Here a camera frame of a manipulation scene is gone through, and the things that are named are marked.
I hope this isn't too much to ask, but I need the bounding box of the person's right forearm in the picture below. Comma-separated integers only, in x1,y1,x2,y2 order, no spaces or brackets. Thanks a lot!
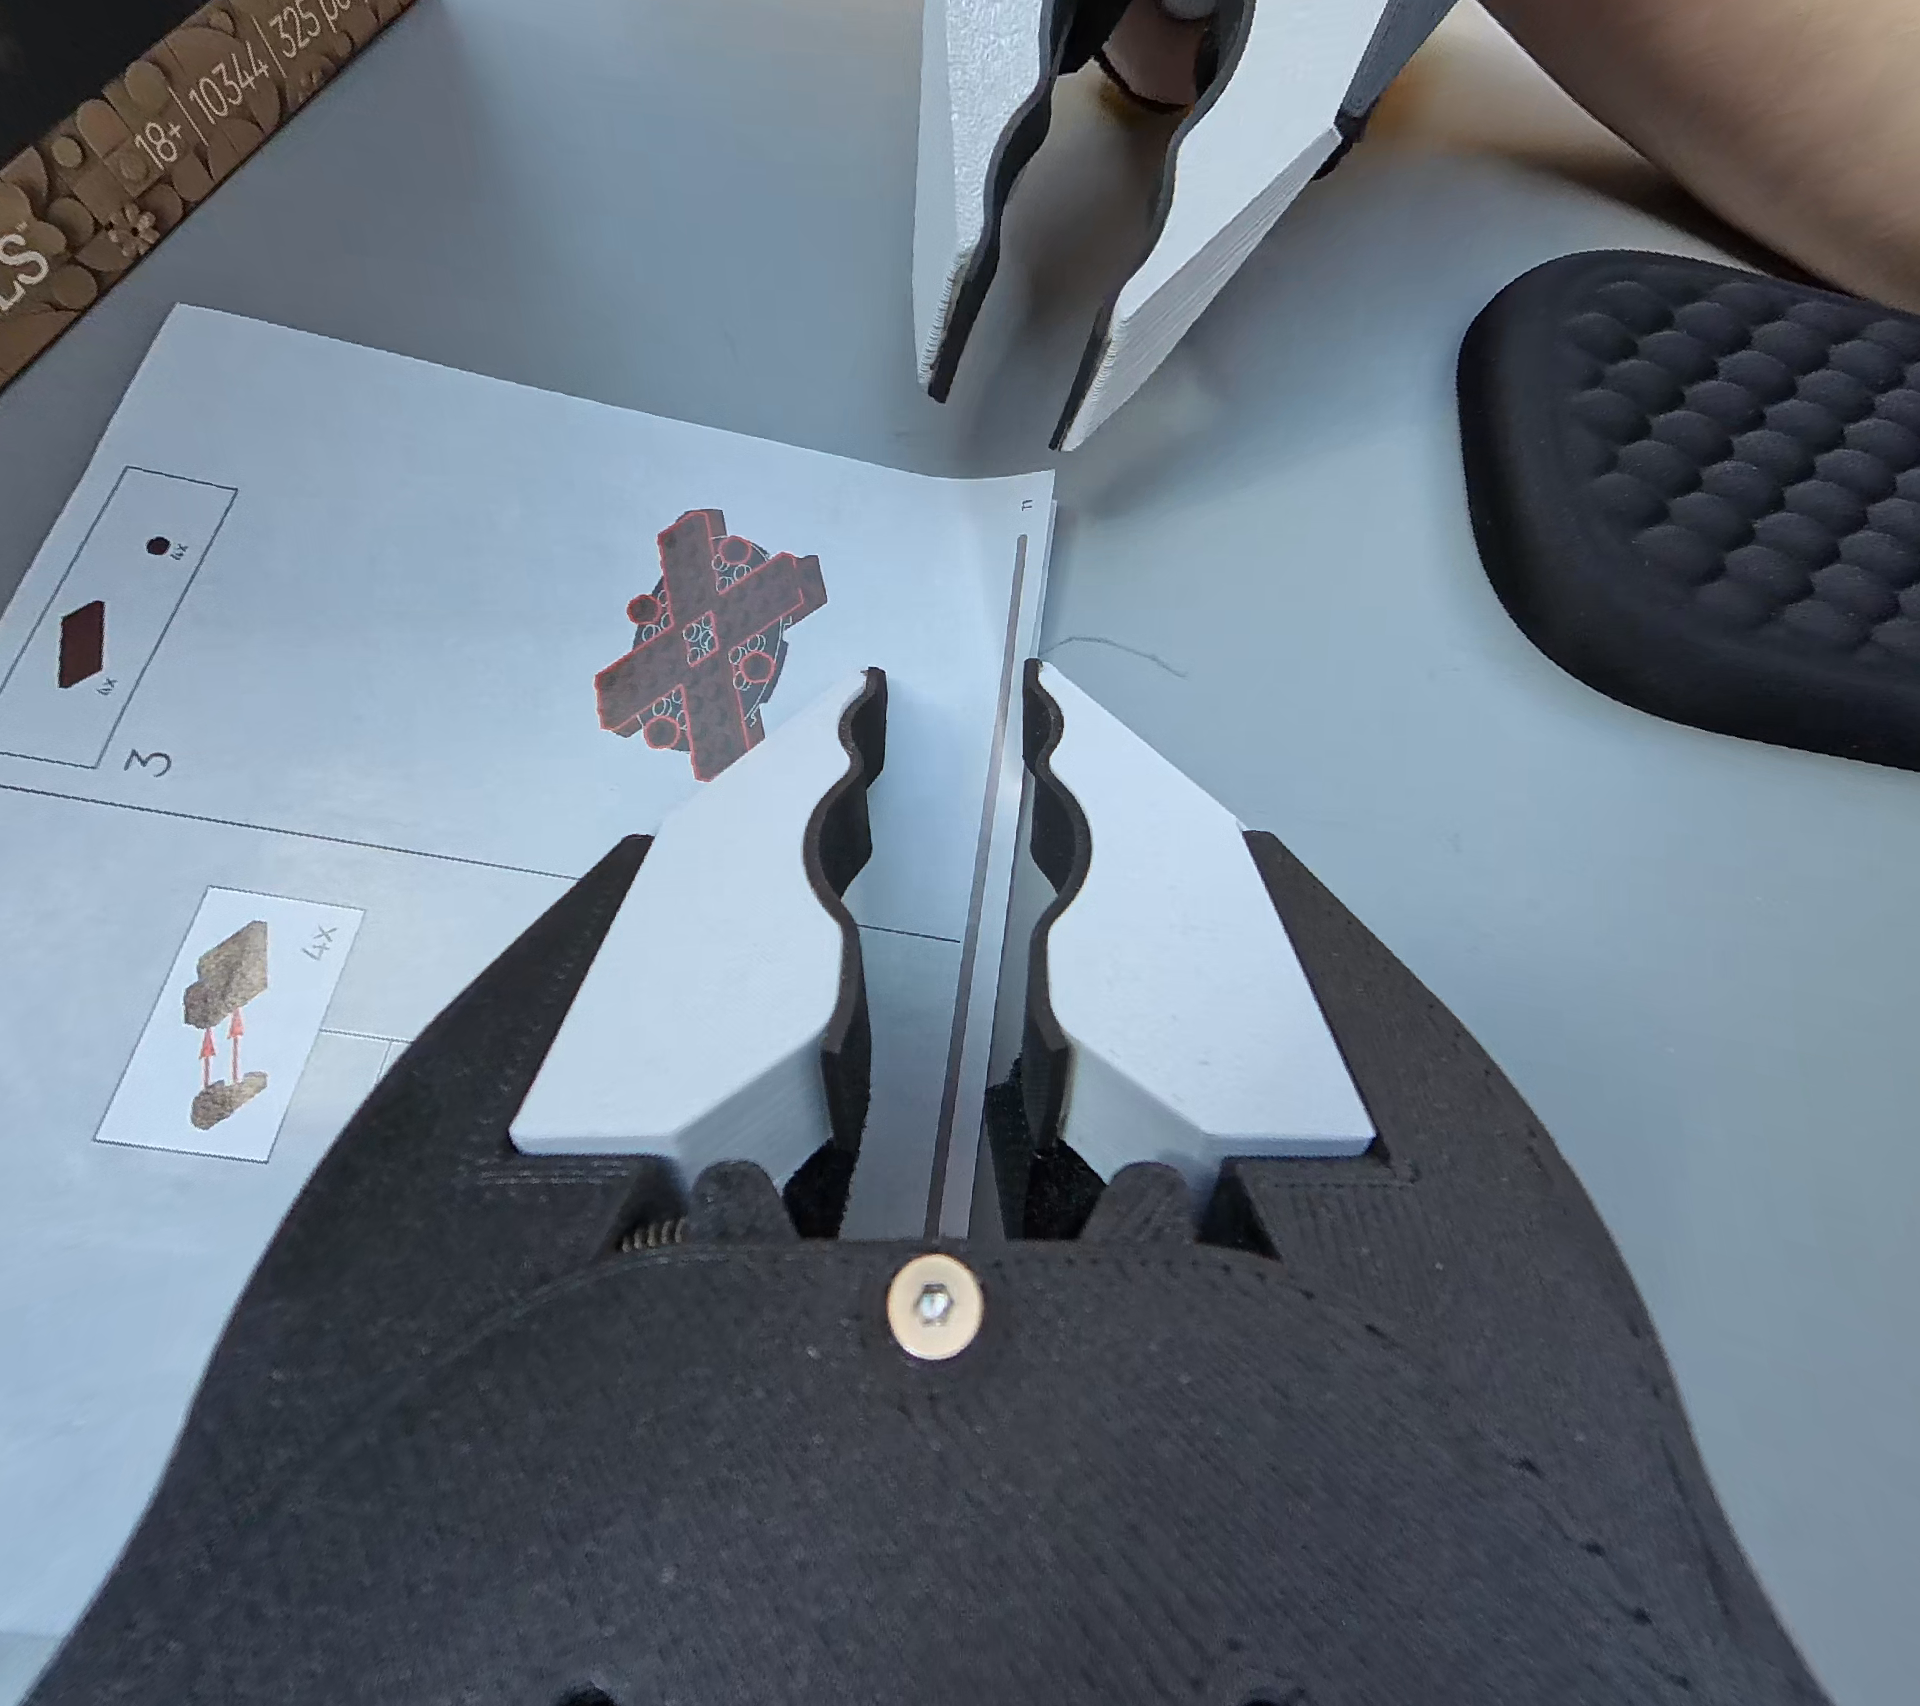
1463,0,1920,316

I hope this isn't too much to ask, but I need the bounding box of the black textured wrist rest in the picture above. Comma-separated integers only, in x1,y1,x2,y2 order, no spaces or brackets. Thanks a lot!
1454,247,1920,776

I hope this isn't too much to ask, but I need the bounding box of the person's right hand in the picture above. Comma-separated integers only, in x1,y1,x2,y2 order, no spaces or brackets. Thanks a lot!
1099,0,1216,109

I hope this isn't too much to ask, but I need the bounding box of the black brick set box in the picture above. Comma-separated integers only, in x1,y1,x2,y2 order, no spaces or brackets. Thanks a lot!
0,0,437,393

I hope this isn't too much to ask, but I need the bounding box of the grey desk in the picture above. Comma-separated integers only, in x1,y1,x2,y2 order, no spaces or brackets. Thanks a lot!
0,0,1920,1706

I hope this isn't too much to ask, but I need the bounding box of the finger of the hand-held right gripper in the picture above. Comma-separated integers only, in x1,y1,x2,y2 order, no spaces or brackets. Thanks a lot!
1047,0,1476,455
917,0,1175,406

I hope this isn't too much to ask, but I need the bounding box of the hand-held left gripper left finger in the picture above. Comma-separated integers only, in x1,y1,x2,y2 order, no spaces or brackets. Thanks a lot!
508,663,889,1241

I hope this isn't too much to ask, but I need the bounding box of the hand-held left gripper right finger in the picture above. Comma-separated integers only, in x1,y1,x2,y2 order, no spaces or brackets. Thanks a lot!
1020,657,1386,1235

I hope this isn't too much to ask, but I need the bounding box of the white instruction booklet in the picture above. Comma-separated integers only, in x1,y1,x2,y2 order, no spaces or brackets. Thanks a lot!
0,301,1059,1649

